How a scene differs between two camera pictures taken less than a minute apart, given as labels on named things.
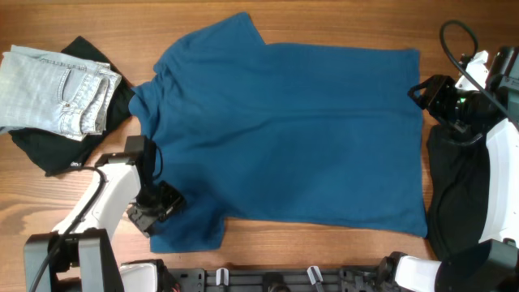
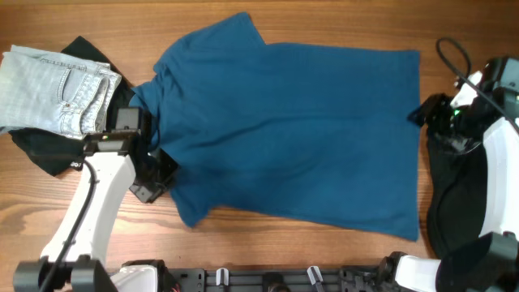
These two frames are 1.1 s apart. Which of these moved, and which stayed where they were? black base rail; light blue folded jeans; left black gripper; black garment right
Moved: left black gripper
Stayed: black garment right; light blue folded jeans; black base rail
